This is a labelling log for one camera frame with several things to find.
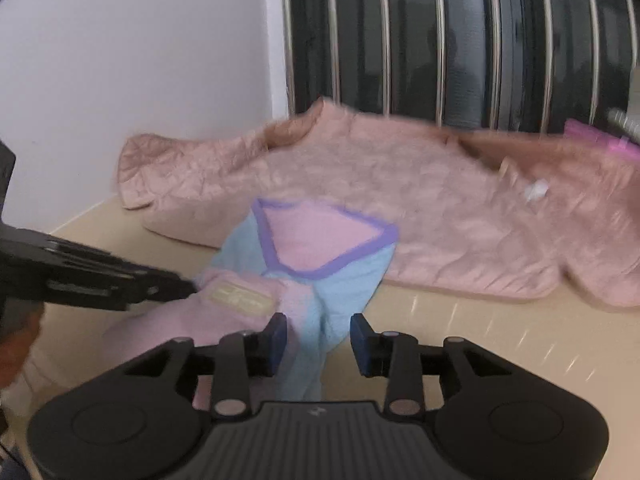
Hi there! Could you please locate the magenta pink flat box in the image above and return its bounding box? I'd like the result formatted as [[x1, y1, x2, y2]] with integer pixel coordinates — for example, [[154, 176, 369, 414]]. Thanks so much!
[[563, 119, 640, 162]]

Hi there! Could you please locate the operator left hand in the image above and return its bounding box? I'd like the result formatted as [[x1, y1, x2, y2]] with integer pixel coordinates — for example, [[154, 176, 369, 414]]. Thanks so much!
[[0, 304, 44, 389]]

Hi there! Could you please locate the pink and blue fleece garment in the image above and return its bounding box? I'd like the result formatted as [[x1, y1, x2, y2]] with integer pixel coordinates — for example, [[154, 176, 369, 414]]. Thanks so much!
[[19, 196, 402, 418]]

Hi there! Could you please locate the window with metal bars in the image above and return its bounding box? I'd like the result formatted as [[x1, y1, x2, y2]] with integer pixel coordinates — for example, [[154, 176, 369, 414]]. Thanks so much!
[[283, 0, 639, 133]]

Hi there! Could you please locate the pink quilted jacket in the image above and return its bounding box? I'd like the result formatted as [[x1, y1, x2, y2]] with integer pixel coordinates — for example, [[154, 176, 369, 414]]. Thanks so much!
[[117, 100, 639, 308]]

